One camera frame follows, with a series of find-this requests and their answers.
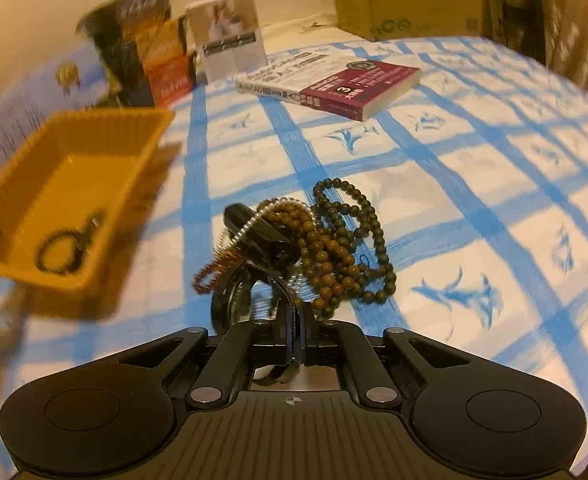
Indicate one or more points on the light blue milk box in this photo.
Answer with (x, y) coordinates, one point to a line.
(118, 55)

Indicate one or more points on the white and maroon book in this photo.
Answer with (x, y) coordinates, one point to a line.
(334, 82)

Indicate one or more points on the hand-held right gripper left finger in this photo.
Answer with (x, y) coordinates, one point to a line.
(283, 336)

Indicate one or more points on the blue checked cloth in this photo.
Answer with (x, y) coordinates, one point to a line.
(474, 200)

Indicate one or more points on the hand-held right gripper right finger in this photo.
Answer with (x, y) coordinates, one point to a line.
(310, 340)

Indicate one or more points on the black band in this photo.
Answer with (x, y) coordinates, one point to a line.
(223, 305)

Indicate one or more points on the yellow plastic tray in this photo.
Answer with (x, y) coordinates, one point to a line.
(68, 170)

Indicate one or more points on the white product box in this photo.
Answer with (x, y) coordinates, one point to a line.
(226, 30)

